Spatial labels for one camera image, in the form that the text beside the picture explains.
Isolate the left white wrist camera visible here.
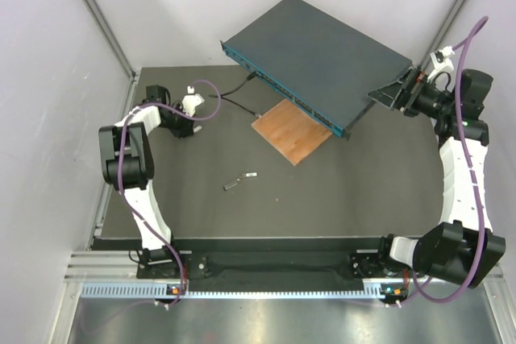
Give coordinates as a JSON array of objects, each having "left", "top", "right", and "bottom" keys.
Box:
[{"left": 181, "top": 85, "right": 205, "bottom": 117}]

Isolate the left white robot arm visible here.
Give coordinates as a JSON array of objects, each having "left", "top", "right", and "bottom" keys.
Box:
[{"left": 98, "top": 85, "right": 204, "bottom": 277}]

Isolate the wooden board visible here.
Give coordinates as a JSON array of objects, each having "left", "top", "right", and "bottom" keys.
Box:
[{"left": 252, "top": 99, "right": 332, "bottom": 166}]

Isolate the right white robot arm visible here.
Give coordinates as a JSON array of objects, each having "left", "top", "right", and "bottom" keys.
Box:
[{"left": 369, "top": 68, "right": 506, "bottom": 288}]

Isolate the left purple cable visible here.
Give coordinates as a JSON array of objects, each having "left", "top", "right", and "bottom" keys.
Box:
[{"left": 115, "top": 80, "right": 222, "bottom": 307}]

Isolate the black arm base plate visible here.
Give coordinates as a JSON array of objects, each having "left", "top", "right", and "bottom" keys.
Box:
[{"left": 90, "top": 235, "right": 425, "bottom": 292}]

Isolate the slotted cable duct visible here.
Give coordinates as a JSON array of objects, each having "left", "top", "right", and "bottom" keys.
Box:
[{"left": 81, "top": 282, "right": 408, "bottom": 300}]

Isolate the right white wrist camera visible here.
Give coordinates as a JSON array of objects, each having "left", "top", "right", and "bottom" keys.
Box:
[{"left": 427, "top": 46, "right": 455, "bottom": 81}]

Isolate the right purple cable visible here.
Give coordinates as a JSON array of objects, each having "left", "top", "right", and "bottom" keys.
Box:
[{"left": 398, "top": 15, "right": 489, "bottom": 308}]

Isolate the blue network switch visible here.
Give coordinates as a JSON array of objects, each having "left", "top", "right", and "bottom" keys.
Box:
[{"left": 221, "top": 0, "right": 412, "bottom": 139}]

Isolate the purple cable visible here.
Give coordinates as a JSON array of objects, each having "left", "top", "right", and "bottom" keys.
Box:
[
  {"left": 398, "top": 15, "right": 489, "bottom": 308},
  {"left": 115, "top": 80, "right": 222, "bottom": 307}
]

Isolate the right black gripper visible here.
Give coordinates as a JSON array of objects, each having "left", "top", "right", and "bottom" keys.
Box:
[{"left": 368, "top": 67, "right": 456, "bottom": 119}]

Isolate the black ethernet cable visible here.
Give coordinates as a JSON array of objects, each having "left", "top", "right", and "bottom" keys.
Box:
[{"left": 207, "top": 71, "right": 263, "bottom": 118}]

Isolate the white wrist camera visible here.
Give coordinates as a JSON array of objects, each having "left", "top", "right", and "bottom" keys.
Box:
[
  {"left": 427, "top": 46, "right": 455, "bottom": 81},
  {"left": 181, "top": 85, "right": 205, "bottom": 117}
]

